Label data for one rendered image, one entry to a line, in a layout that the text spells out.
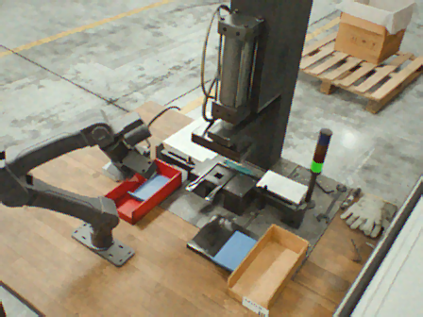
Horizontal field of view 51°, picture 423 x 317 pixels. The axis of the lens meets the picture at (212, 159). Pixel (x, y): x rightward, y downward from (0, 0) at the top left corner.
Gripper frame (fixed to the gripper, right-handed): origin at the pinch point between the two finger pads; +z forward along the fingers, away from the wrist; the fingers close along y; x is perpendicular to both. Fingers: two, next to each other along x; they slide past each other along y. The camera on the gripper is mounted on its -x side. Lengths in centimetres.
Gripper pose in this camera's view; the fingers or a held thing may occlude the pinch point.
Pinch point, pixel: (138, 174)
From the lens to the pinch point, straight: 127.8
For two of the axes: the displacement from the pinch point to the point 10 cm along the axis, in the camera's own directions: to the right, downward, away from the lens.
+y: 5.4, -8.0, 2.7
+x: -8.1, -4.0, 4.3
